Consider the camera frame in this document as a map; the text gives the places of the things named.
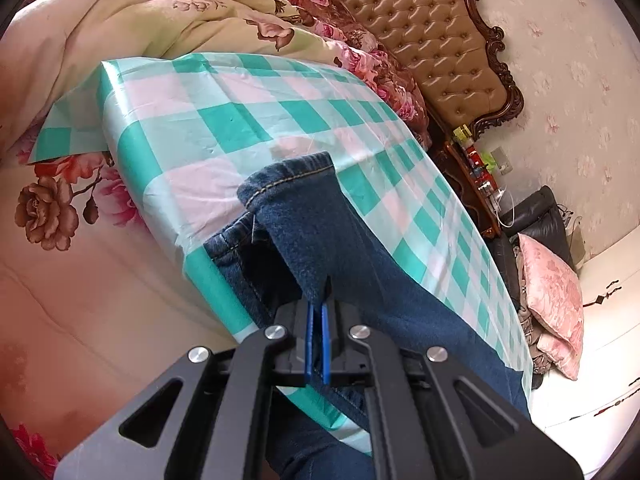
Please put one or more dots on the carved wooden nightstand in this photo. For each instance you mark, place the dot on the carved wooden nightstand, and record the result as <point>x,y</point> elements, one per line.
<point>470,185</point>

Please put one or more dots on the brown plaid clothes pile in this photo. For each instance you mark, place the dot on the brown plaid clothes pile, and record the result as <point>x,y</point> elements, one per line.
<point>527,320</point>

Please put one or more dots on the pink floral bed sheet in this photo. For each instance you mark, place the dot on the pink floral bed sheet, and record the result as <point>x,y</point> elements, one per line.
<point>100,285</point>

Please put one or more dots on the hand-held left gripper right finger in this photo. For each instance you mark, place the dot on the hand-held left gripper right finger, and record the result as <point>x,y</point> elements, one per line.
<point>325,345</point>

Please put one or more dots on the blue denim pants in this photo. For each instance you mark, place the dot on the blue denim pants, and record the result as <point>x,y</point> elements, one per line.
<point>320,240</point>

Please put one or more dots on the cream floral quilt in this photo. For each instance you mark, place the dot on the cream floral quilt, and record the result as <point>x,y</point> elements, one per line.
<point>150,10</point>

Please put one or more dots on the tufted brown leather headboard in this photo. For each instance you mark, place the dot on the tufted brown leather headboard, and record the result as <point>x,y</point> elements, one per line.
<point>425,25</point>

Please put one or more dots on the dark red floral blanket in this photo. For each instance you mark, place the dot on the dark red floral blanket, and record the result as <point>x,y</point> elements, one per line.
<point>350,25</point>

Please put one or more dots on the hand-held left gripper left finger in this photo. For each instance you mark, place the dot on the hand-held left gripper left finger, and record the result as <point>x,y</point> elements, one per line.
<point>310,340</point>

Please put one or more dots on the wall outlet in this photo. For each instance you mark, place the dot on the wall outlet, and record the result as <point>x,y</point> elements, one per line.
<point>502,159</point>

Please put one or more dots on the red box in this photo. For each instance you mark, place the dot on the red box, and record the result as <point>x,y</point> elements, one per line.
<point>475,160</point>

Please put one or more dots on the pink patterned pillow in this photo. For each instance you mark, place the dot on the pink patterned pillow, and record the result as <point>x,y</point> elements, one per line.
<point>550,285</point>

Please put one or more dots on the green plastic item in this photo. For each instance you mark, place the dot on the green plastic item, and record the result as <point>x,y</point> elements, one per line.
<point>490,162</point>

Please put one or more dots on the teal white checkered tablecloth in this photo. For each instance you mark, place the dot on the teal white checkered tablecloth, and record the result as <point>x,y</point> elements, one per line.
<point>225,120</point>

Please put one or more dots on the black leather sofa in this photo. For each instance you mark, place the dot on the black leather sofa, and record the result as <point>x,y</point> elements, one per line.
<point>535,210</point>

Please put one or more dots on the yellow packet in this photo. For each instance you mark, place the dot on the yellow packet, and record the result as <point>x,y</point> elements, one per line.
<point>462,133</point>

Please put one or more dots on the white cabinet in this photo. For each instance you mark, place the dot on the white cabinet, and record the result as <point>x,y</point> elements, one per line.
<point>600,360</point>

